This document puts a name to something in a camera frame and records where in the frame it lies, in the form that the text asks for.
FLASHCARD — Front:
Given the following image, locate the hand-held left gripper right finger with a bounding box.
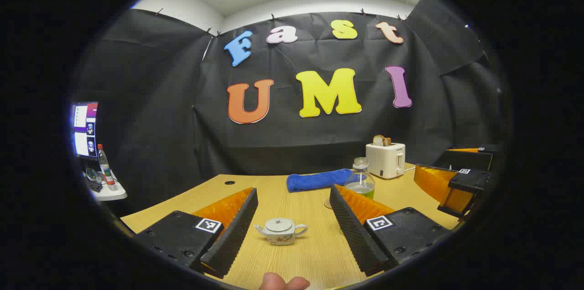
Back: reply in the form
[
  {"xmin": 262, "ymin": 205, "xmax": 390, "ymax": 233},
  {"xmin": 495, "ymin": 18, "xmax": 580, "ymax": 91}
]
[{"xmin": 329, "ymin": 184, "xmax": 452, "ymax": 278}]

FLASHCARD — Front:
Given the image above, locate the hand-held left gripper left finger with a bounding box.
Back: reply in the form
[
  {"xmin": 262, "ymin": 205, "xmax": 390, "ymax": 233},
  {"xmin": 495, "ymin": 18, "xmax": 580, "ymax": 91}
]
[{"xmin": 135, "ymin": 187, "xmax": 259, "ymax": 279}]

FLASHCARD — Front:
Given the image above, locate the white teacup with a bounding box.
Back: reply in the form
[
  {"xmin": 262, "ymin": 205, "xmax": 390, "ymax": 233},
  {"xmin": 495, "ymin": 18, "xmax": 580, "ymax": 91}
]
[{"xmin": 254, "ymin": 218, "xmax": 308, "ymax": 246}]

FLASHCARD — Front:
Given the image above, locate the white teacup lid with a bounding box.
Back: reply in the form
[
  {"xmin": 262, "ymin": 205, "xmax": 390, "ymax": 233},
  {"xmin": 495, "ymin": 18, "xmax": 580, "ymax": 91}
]
[{"xmin": 265, "ymin": 218, "xmax": 294, "ymax": 232}]

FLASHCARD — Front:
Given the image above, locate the green label water bottle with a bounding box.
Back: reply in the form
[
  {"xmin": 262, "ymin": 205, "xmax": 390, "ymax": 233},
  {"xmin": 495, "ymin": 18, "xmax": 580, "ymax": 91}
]
[{"xmin": 344, "ymin": 157, "xmax": 376, "ymax": 199}]

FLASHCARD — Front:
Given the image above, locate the red cap plastic bottle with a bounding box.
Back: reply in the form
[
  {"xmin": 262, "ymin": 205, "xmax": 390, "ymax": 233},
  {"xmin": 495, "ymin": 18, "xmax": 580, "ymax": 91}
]
[{"xmin": 97, "ymin": 144, "xmax": 118, "ymax": 191}]

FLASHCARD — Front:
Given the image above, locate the blue towel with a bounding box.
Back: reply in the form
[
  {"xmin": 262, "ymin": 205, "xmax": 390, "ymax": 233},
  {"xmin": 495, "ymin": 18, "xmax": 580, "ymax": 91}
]
[{"xmin": 286, "ymin": 168, "xmax": 354, "ymax": 193}]

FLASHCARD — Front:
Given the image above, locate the white toaster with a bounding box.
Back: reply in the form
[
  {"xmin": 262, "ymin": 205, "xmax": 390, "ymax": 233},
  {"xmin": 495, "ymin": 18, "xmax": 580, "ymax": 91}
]
[{"xmin": 365, "ymin": 143, "xmax": 406, "ymax": 179}]

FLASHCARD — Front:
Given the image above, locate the black backdrop cloth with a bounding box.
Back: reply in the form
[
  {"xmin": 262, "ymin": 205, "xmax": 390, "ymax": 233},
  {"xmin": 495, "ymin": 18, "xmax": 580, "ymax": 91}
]
[{"xmin": 75, "ymin": 0, "xmax": 507, "ymax": 218}]

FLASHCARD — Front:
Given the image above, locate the white side table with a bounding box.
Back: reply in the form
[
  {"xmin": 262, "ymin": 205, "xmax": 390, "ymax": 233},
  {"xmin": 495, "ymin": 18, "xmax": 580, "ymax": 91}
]
[{"xmin": 87, "ymin": 169, "xmax": 128, "ymax": 202}]

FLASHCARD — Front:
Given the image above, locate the computer monitor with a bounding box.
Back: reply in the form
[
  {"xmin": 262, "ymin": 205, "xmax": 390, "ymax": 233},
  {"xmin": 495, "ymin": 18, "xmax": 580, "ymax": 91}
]
[{"xmin": 72, "ymin": 102, "xmax": 99, "ymax": 159}]

